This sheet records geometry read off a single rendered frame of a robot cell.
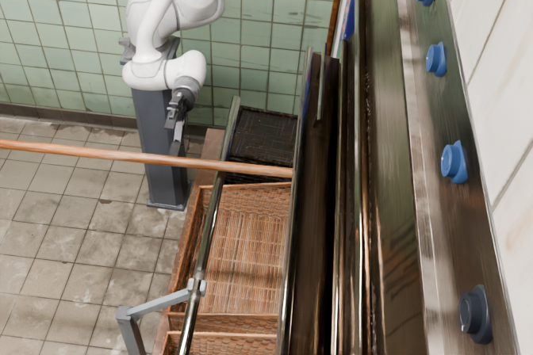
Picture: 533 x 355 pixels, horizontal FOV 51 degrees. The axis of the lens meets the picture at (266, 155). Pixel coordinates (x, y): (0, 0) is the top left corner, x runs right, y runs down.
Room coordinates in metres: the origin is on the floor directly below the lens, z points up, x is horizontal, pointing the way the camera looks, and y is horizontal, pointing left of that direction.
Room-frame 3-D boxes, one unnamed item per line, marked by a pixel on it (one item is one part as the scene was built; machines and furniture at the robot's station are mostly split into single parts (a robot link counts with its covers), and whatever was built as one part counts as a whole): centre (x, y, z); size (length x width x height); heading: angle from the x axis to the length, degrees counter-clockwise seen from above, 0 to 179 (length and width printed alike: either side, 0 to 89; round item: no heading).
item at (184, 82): (1.39, 0.29, 1.19); 0.09 x 0.06 x 0.09; 88
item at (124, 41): (1.84, 0.54, 1.03); 0.22 x 0.18 x 0.06; 86
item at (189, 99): (1.32, 0.29, 1.19); 0.09 x 0.07 x 0.08; 178
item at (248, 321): (1.06, 0.04, 0.72); 0.56 x 0.49 x 0.28; 177
